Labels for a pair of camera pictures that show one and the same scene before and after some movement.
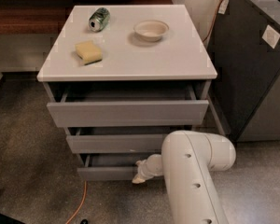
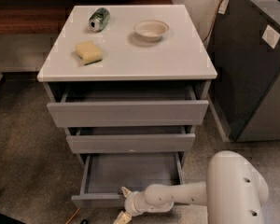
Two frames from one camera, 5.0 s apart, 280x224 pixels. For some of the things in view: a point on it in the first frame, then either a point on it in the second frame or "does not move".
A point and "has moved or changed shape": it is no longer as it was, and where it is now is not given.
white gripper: x=146 y=170 -> x=132 y=203
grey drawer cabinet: x=120 y=78 does not move
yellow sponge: x=89 y=51 does not move
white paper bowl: x=151 y=30 does not move
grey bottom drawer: x=109 y=167 has moved or changed shape
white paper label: x=271 y=36 does not move
